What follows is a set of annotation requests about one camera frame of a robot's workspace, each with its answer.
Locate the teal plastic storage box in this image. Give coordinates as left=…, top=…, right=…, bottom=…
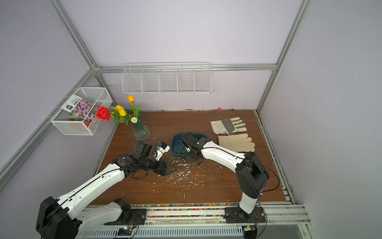
left=171, top=132, right=210, bottom=158

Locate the white wire wall shelf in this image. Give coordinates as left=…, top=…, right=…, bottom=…
left=121, top=62, right=212, bottom=95

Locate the yellow artificial tulips bunch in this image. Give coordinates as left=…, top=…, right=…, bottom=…
left=109, top=95, right=140, bottom=124

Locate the white wire side basket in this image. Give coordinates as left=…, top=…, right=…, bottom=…
left=51, top=87, right=112, bottom=136

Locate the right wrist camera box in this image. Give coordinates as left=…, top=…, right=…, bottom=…
left=181, top=137, right=190, bottom=154

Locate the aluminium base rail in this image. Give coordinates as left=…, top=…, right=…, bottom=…
left=76, top=203, right=309, bottom=239

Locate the glass flower vase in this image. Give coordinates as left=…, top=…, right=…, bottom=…
left=131, top=115, right=151, bottom=140

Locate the cream canvas work glove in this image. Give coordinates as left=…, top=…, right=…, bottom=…
left=217, top=133, right=255, bottom=152

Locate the purple flower packet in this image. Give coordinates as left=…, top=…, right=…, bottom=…
left=61, top=95, right=98, bottom=122

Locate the red artificial rose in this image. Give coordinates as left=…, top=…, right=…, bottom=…
left=96, top=106, right=111, bottom=122

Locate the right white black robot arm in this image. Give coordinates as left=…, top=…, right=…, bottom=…
left=181, top=132, right=270, bottom=215

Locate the white grey work glove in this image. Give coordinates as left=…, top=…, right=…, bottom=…
left=210, top=117, right=247, bottom=135

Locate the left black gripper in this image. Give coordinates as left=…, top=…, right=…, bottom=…
left=140, top=157, right=177, bottom=176

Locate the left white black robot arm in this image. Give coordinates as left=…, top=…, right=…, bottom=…
left=36, top=140, right=173, bottom=239

